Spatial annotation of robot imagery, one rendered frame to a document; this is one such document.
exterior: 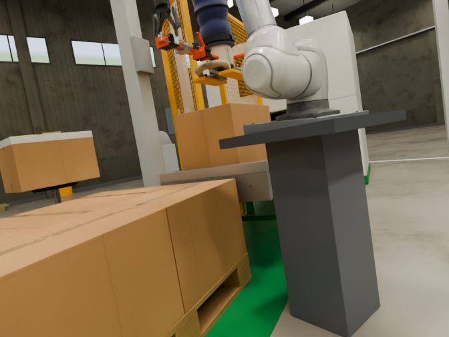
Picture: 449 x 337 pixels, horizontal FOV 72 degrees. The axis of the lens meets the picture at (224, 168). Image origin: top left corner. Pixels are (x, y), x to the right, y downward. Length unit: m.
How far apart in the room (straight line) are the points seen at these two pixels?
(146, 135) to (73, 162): 0.64
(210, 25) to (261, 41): 1.16
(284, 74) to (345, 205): 0.50
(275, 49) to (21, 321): 0.92
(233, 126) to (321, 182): 0.79
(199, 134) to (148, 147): 1.09
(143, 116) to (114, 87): 8.21
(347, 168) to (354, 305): 0.49
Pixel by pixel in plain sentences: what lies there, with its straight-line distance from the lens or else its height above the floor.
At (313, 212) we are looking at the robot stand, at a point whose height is 0.44.
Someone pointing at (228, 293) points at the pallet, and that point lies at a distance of 1.60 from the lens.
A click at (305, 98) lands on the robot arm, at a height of 0.84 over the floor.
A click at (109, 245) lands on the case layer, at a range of 0.94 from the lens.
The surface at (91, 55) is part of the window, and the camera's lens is 11.12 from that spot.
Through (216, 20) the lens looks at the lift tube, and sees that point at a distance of 2.17.
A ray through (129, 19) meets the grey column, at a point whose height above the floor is 1.94.
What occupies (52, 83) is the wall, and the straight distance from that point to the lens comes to 10.56.
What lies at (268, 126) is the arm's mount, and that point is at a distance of 1.10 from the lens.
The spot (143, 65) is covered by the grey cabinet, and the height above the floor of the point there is 1.53.
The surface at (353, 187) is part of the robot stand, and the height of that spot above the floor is 0.50.
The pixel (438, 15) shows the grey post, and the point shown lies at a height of 1.75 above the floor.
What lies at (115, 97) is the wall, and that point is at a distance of 11.00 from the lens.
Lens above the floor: 0.73
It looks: 5 degrees down
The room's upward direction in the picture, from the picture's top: 9 degrees counter-clockwise
